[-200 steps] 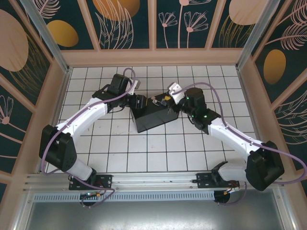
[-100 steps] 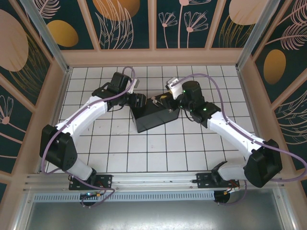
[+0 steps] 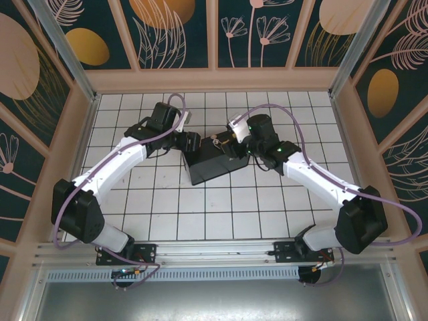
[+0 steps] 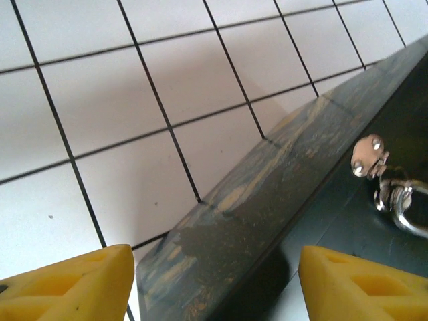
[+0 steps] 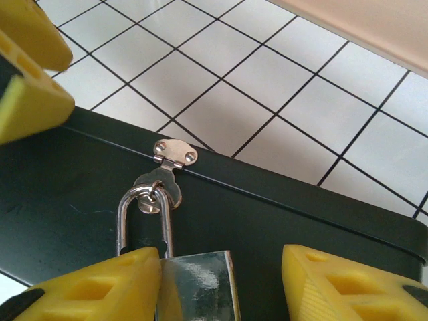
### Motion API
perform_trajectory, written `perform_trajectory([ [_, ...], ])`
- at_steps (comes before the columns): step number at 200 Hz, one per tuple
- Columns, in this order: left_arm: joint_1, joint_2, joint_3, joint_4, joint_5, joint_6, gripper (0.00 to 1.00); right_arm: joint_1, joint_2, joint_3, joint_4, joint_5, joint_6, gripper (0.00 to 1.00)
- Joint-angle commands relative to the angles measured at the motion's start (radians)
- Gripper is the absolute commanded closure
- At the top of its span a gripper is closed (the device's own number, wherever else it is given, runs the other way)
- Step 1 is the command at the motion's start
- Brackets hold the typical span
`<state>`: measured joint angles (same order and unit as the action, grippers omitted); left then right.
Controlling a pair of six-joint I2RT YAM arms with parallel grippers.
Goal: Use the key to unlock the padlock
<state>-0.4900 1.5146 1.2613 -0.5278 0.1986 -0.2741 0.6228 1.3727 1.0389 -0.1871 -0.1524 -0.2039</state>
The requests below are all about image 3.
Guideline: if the glossy black box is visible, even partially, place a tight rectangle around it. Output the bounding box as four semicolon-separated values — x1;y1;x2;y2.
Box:
182;130;251;187

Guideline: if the small green circuit board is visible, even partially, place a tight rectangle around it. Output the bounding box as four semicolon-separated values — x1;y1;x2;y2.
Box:
112;267;143;279

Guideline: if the grey metal sheet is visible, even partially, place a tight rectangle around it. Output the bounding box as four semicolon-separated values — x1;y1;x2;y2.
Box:
33;262;399;321

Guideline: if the aluminium mounting rail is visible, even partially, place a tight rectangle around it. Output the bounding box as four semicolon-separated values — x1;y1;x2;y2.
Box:
33;241;397;265

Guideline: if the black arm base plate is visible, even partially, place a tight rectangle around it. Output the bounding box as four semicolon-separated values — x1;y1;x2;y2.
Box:
96;243;157;267
273;239;335;263

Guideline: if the grey slotted cable duct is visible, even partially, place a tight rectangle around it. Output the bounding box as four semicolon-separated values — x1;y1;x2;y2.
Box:
46;267;301;282

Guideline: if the aluminium frame post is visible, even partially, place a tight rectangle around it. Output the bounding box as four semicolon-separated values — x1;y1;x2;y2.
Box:
28;0;101;105
328;0;401;98

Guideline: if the purple cable under base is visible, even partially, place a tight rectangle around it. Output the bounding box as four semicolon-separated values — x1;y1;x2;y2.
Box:
112;261;162;291

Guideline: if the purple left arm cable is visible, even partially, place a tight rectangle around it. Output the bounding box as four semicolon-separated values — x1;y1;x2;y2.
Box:
51;93;187;251

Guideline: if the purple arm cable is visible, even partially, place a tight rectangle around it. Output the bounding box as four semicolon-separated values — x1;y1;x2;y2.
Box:
233;103;423;288
51;93;187;251

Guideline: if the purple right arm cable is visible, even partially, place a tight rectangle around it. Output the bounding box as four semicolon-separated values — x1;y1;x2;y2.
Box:
233;103;423;288

